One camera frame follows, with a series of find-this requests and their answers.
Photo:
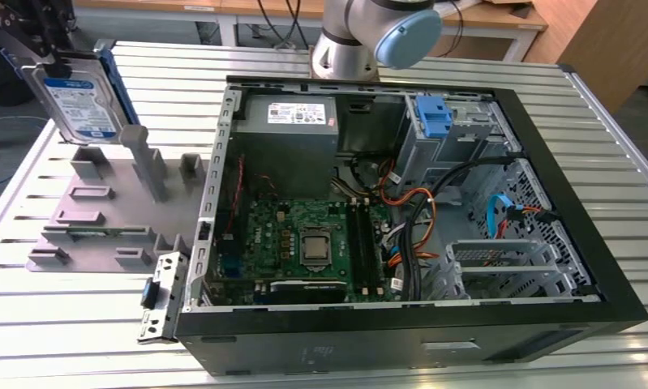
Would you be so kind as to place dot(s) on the green RAM stick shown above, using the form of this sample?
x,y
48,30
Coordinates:
x,y
101,232

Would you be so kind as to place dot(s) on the black open PC case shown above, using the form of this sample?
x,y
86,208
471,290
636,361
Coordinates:
x,y
410,344

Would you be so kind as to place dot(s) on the hard disk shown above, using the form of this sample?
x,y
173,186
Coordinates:
x,y
77,105

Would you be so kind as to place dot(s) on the grey power supply unit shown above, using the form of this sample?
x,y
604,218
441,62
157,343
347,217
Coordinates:
x,y
284,162

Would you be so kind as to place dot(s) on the blue drive cage latch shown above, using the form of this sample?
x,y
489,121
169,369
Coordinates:
x,y
434,117

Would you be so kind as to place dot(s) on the grey metal disk bay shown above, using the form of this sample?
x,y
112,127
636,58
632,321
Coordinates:
x,y
495,244

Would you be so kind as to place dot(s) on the wooden cabinet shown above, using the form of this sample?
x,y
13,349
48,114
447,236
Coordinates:
x,y
614,48

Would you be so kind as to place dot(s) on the grey optical drive cage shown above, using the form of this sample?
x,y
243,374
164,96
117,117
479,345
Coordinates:
x,y
463,146

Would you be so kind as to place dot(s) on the silver hinged slot bracket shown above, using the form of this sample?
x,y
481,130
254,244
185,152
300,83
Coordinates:
x,y
165,283

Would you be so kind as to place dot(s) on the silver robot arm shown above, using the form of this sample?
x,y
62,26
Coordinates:
x,y
350,24

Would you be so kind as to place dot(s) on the wooden desk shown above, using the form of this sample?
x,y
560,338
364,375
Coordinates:
x,y
495,18

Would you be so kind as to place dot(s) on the silver CPU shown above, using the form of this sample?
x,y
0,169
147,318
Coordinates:
x,y
315,247

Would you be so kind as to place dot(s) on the grey parts rack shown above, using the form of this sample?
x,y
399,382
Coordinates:
x,y
128,227

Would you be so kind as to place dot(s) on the black graphics card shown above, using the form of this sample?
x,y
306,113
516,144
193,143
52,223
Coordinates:
x,y
307,289

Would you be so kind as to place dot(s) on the green motherboard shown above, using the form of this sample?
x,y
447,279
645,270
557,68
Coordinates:
x,y
268,219

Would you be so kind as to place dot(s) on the black RAM slot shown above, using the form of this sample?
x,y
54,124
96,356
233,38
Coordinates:
x,y
358,243
372,243

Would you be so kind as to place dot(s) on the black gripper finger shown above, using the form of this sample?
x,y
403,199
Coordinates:
x,y
25,40

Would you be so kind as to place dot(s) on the CPU socket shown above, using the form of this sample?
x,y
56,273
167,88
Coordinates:
x,y
315,231

